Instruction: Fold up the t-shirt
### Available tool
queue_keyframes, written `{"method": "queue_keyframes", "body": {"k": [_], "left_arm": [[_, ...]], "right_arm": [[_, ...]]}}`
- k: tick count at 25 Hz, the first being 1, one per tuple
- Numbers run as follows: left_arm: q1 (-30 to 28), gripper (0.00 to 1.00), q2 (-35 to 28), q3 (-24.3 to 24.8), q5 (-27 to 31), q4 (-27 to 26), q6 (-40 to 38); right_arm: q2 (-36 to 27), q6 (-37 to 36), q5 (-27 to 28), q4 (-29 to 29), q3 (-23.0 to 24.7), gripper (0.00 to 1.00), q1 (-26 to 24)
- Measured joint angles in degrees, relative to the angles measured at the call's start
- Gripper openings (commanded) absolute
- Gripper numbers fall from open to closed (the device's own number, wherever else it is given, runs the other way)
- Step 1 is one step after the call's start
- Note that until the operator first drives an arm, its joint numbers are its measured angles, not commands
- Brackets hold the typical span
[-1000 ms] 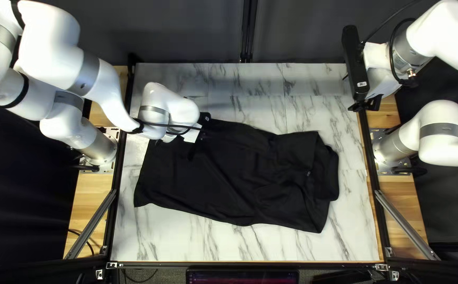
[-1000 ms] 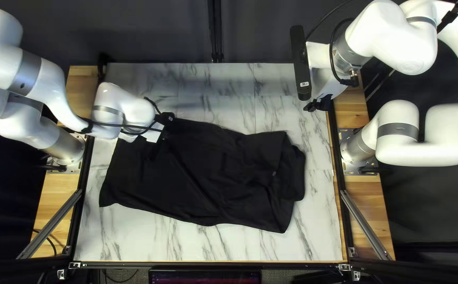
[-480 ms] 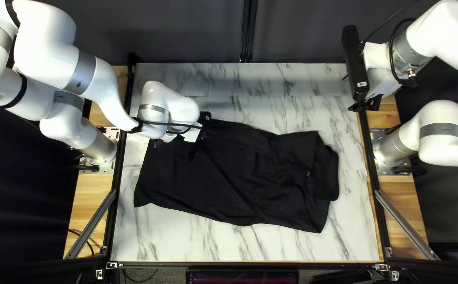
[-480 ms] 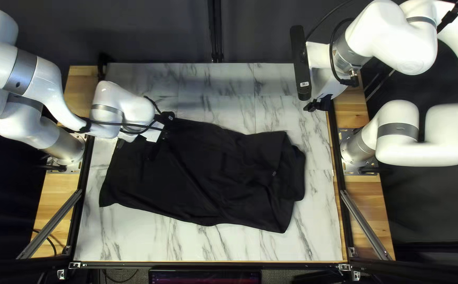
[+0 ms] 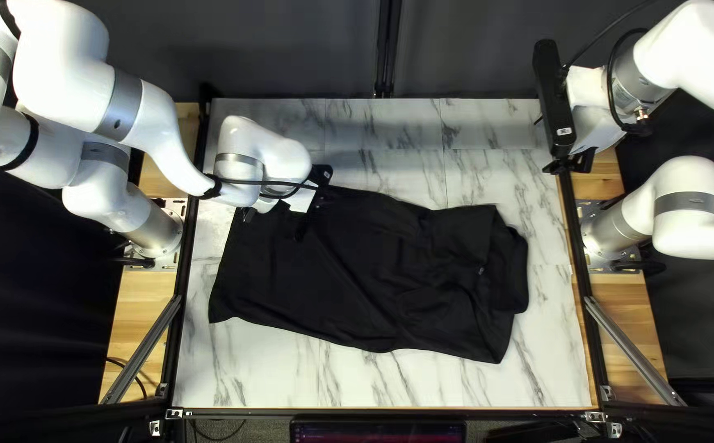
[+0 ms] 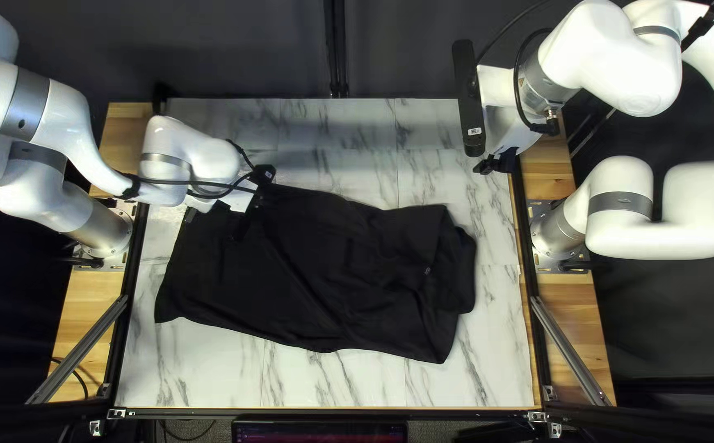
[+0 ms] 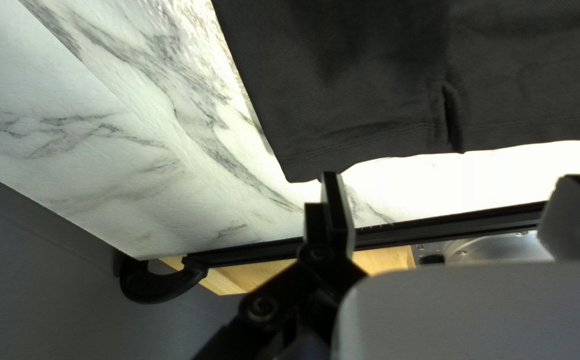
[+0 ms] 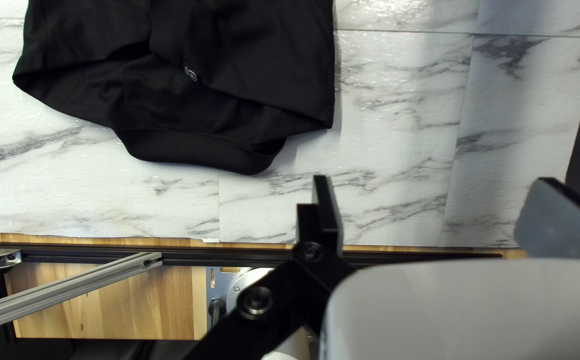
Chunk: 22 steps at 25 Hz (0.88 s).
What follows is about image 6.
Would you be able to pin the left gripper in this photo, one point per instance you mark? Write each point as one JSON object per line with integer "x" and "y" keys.
{"x": 240, "y": 202}

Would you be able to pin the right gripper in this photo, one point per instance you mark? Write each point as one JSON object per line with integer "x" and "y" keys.
{"x": 501, "y": 117}

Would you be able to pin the black t-shirt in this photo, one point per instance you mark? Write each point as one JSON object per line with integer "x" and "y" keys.
{"x": 332, "y": 271}

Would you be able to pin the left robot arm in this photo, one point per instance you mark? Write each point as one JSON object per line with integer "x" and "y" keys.
{"x": 55, "y": 123}

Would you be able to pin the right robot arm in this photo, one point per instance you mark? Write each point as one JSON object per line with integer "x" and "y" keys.
{"x": 609, "y": 55}

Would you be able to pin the laptop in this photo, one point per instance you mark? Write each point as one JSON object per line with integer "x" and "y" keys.
{"x": 320, "y": 432}

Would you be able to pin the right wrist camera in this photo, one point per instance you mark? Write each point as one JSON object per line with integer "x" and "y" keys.
{"x": 467, "y": 92}

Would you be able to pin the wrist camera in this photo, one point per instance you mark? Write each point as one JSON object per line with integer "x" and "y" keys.
{"x": 264, "y": 174}
{"x": 467, "y": 92}

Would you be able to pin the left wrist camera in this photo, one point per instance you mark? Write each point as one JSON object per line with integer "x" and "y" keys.
{"x": 264, "y": 174}

